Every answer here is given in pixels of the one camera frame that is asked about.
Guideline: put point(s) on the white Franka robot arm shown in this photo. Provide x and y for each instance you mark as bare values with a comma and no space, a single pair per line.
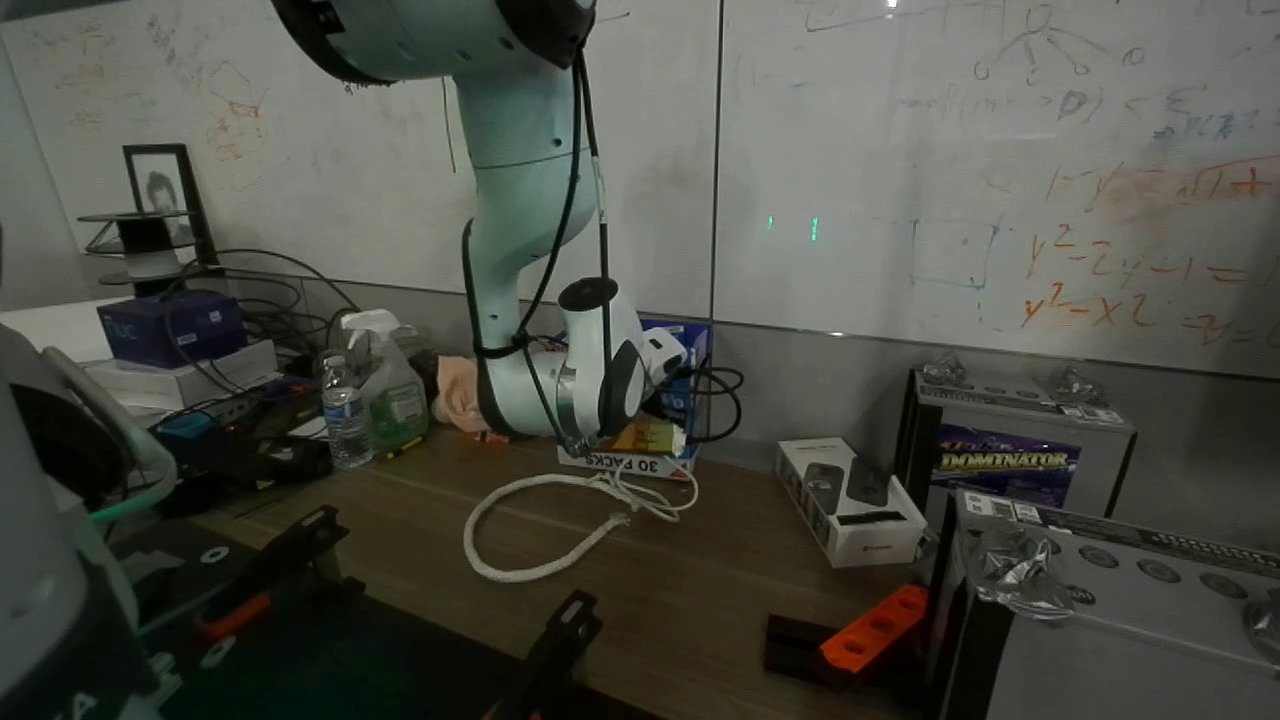
523,202

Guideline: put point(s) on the blue cardboard box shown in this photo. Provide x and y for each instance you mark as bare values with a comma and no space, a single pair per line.
685,353

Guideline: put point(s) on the small white product box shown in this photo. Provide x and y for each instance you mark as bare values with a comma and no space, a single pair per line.
854,526

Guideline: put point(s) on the pink crumpled cloth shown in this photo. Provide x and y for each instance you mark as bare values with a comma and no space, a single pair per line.
454,393

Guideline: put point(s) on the clear spray bottle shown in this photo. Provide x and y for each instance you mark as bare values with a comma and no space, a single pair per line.
366,393

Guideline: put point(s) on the orange and black plastic tool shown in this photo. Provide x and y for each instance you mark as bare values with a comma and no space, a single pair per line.
865,633

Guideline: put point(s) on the whiteboard with writing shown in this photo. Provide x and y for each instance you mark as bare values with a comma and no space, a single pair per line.
934,162

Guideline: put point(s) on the grey battery with Dominator label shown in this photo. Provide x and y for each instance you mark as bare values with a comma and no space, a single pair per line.
1001,445

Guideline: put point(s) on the black desk device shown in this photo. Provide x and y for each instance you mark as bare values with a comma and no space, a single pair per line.
243,442

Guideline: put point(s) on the white paper stack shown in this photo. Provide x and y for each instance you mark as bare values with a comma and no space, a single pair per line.
186,383

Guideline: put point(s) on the dark blue carton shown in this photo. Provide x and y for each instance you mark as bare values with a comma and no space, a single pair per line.
167,327

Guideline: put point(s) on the black and white desk stand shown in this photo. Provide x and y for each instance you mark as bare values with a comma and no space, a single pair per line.
141,243

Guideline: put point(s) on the grey battery with round caps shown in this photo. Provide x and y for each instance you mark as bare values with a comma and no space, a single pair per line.
1106,627

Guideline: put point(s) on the black clamp mount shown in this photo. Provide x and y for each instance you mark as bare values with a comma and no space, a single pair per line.
552,654

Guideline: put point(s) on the black picture frame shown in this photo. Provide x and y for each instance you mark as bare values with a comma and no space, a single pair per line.
167,185

